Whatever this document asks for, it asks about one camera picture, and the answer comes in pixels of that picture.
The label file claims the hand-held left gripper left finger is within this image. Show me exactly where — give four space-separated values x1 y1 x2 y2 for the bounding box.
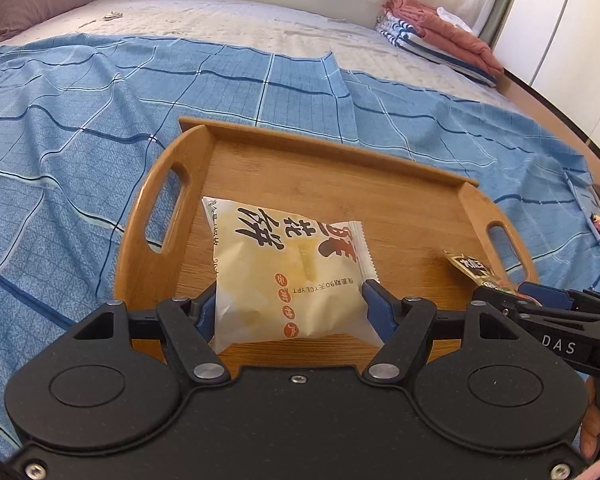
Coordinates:
74 282 232 387

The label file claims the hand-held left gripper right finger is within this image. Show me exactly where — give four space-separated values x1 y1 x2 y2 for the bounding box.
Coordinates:
361 279 530 387

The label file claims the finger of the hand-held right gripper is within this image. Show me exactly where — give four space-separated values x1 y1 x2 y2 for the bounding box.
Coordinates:
472 284 583 327
519 282 600 319

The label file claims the dark snack stick packet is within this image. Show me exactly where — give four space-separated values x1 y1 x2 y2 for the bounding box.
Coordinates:
441 249 531 301

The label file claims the wooden tray with handles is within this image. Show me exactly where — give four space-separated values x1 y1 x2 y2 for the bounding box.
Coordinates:
114 116 540 361

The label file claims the person's right hand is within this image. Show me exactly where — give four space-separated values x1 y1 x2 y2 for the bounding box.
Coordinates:
579 376 598 477

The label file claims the blue checked bed sheet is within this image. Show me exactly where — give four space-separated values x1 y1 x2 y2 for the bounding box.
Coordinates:
0 34 600 466

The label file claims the folded blue striped blanket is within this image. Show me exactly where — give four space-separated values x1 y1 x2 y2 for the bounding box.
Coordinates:
375 15 498 88

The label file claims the white wardrobe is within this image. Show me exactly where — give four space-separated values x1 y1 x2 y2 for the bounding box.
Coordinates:
495 0 600 146

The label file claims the folded pink blanket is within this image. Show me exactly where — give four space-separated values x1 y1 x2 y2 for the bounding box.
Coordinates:
382 0 505 73

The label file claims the grey patterned mattress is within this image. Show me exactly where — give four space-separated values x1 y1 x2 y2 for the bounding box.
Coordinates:
0 0 511 106

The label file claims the white folded cloth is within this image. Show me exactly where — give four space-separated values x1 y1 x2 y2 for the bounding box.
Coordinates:
435 6 473 28

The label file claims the grey green drape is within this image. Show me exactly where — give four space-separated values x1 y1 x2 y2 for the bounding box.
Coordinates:
477 0 528 53

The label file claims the wooden bed frame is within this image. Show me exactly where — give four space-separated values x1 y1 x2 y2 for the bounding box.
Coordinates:
500 75 600 181

